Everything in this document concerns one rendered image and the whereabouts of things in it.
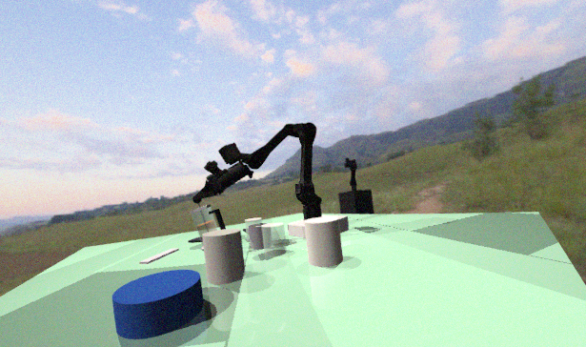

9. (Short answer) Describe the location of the blue short cylinder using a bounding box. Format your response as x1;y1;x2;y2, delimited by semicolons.
112;269;204;340

